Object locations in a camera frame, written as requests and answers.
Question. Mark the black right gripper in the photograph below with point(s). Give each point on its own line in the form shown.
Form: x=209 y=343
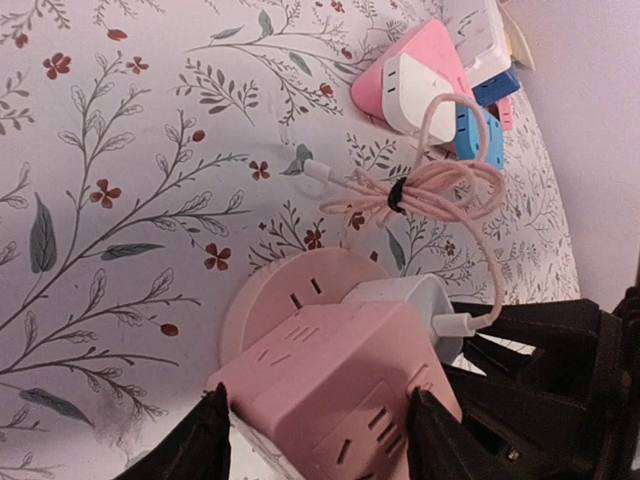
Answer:
x=562 y=399

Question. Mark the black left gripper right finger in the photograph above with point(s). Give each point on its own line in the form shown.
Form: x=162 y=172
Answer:
x=439 y=447

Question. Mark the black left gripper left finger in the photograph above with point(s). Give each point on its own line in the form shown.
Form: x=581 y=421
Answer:
x=198 y=448

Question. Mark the small white usb charger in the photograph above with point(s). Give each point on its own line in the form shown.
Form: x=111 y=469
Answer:
x=427 y=296

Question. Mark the pink cube socket adapter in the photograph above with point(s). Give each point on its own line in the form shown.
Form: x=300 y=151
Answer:
x=330 y=387

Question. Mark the round pink power strip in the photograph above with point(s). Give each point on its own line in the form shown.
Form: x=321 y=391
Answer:
x=277 y=290

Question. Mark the pink triangular power strip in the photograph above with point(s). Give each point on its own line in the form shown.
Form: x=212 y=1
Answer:
x=430 y=44

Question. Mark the large white power adapter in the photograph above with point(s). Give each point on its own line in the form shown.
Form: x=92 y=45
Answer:
x=408 y=89

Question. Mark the pink flat socket adapter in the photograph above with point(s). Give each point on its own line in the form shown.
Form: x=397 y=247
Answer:
x=505 y=111

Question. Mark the dark blue cube socket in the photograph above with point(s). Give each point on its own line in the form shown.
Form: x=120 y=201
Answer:
x=497 y=87

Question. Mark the long white power strip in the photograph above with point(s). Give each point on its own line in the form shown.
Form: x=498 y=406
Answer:
x=477 y=29

